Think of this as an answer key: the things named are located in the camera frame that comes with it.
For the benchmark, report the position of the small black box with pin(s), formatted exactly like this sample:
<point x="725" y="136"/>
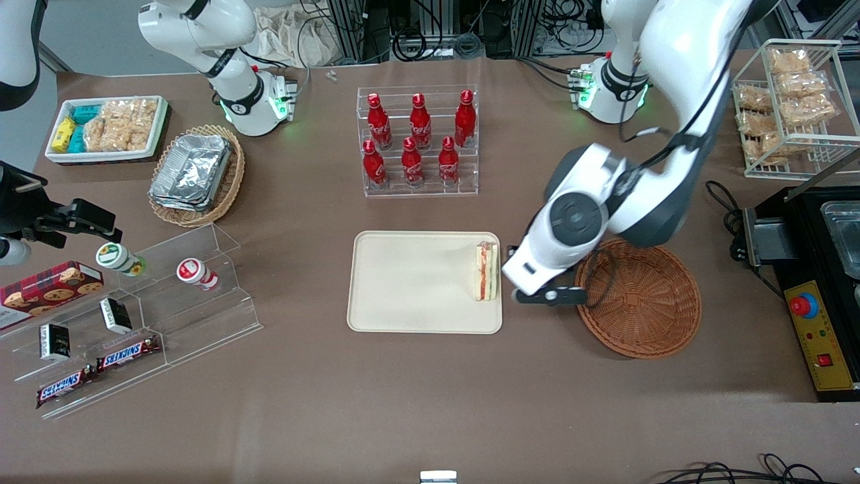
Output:
<point x="55" y="341"/>
<point x="115" y="316"/>

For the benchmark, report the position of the oval light wicker basket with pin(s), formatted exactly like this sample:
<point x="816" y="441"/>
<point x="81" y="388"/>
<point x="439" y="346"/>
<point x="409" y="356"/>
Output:
<point x="232" y="181"/>

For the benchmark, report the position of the black appliance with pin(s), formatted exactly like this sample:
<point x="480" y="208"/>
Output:
<point x="806" y="228"/>

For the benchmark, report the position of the clear bag of rice crackers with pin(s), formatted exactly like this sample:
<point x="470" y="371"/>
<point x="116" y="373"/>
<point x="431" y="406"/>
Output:
<point x="142" y="124"/>
<point x="104" y="131"/>

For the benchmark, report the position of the stacked aluminium foil containers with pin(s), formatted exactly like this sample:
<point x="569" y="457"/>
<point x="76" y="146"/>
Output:
<point x="191" y="171"/>

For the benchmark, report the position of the round brown wicker basket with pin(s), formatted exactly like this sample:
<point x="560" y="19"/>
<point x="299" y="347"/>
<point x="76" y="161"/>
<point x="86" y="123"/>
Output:
<point x="645" y="302"/>

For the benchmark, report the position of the red cola bottle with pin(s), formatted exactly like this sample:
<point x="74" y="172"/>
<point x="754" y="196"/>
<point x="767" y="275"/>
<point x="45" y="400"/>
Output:
<point x="412" y="165"/>
<point x="379" y="124"/>
<point x="448" y="163"/>
<point x="374" y="167"/>
<point x="420" y="124"/>
<point x="465" y="121"/>

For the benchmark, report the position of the beige cloth bag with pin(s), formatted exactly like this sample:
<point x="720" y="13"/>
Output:
<point x="295" y="40"/>

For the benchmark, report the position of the aluminium frame post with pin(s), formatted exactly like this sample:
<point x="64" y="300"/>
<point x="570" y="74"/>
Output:
<point x="349" y="27"/>
<point x="537" y="27"/>

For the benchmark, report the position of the bagged cracker snack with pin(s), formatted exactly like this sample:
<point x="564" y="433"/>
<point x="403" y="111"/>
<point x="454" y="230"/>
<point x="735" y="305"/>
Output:
<point x="776" y="144"/>
<point x="809" y="109"/>
<point x="758" y="123"/>
<point x="789" y="60"/>
<point x="754" y="99"/>
<point x="801" y="84"/>

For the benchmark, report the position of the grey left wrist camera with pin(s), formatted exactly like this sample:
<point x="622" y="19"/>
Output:
<point x="557" y="296"/>

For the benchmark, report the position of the steel pan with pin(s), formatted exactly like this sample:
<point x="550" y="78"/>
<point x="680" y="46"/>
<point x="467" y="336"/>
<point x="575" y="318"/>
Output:
<point x="843" y="235"/>

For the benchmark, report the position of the clear acrylic stepped shelf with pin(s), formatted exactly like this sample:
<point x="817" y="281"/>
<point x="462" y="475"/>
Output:
<point x="201" y="323"/>
<point x="80" y="390"/>

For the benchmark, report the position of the red cookie box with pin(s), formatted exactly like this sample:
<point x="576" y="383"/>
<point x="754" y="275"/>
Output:
<point x="47" y="289"/>

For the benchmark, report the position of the triangular sandwich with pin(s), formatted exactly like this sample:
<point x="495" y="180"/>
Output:
<point x="486" y="272"/>

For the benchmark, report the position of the green-capped yogurt bottle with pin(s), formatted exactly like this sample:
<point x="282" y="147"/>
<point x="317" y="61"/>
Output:
<point x="117" y="258"/>

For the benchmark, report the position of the yellow emergency stop control box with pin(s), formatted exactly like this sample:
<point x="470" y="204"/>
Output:
<point x="826" y="349"/>

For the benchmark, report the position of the white rectangular snack tray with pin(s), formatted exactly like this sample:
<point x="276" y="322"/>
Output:
<point x="101" y="156"/>

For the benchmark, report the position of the teal snack pack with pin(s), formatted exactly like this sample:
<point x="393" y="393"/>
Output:
<point x="86" y="113"/>
<point x="77" y="140"/>

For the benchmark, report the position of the small white device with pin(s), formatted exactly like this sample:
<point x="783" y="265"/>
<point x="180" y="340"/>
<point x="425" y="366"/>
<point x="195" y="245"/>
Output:
<point x="438" y="477"/>

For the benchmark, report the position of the red-capped yogurt bottle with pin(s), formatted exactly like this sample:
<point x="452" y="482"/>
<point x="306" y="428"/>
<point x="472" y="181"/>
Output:
<point x="195" y="272"/>

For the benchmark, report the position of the Snickers chocolate bar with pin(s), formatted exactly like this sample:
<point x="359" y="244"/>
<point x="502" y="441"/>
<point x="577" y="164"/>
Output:
<point x="127" y="353"/>
<point x="64" y="387"/>

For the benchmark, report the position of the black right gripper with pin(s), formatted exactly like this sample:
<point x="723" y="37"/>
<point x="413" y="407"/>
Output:
<point x="20" y="206"/>

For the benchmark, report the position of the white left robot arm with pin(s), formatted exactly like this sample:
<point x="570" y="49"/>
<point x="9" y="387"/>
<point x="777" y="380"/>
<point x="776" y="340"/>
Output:
<point x="678" y="54"/>

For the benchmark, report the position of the clear acrylic bottle rack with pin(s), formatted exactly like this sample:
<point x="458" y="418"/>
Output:
<point x="430" y="191"/>

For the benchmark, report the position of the beige plastic tray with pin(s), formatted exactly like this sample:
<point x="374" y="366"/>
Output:
<point x="416" y="282"/>

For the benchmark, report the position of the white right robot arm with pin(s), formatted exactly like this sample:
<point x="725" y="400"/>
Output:
<point x="235" y="101"/>

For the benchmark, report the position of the yellow snack pack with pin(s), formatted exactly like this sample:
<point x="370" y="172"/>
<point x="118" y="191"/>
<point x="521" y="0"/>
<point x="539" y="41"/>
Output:
<point x="64" y="134"/>

